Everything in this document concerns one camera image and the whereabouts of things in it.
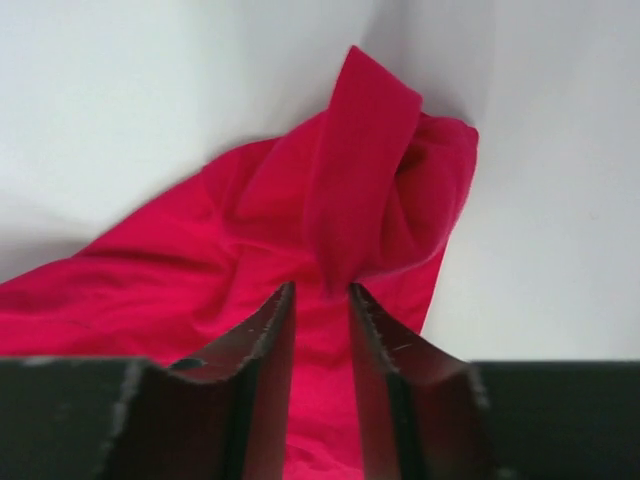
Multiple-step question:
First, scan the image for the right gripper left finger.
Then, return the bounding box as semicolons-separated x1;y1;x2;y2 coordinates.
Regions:
1;283;296;479

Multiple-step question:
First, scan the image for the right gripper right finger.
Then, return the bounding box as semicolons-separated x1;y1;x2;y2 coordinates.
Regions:
349;284;639;479

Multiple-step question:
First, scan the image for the crimson red t shirt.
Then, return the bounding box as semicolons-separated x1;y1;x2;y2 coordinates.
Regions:
1;48;479;479

